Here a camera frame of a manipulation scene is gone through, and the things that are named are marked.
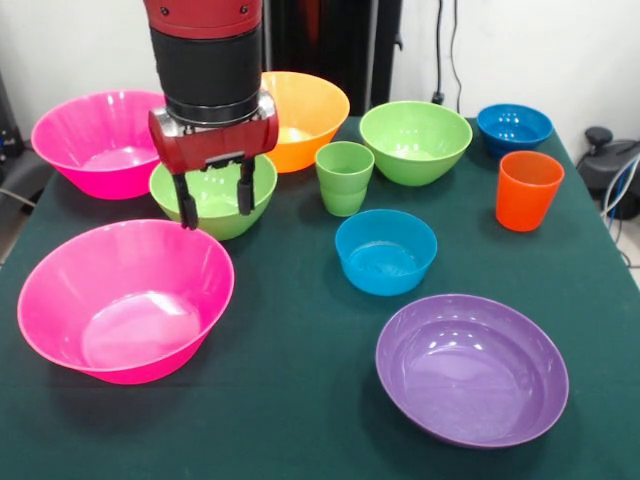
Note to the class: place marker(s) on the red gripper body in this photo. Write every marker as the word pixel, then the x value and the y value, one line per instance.
pixel 215 145

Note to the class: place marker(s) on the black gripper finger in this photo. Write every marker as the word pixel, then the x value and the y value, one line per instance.
pixel 188 212
pixel 246 195

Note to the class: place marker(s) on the pink bowl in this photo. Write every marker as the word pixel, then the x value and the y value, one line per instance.
pixel 125 300
pixel 90 130

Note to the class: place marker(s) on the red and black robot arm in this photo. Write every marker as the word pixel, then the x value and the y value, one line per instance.
pixel 205 65

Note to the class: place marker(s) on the green bowl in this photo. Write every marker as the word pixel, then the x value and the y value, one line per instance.
pixel 415 150
pixel 220 222

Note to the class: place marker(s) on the orange bowl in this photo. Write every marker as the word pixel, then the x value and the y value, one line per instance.
pixel 310 120

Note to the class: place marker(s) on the green cup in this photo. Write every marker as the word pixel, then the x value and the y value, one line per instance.
pixel 345 195

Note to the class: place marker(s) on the light blue bowl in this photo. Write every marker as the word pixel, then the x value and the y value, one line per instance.
pixel 385 270

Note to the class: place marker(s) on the dark green tablecloth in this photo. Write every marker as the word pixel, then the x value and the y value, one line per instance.
pixel 310 350

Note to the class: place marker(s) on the dark blue bowl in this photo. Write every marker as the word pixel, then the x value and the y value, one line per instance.
pixel 515 135

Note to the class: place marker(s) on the orange-red cup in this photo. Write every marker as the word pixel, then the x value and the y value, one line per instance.
pixel 530 205

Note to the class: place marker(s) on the purple bowl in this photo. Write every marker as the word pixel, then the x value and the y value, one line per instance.
pixel 470 380

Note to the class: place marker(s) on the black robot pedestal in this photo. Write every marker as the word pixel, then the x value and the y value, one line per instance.
pixel 325 35

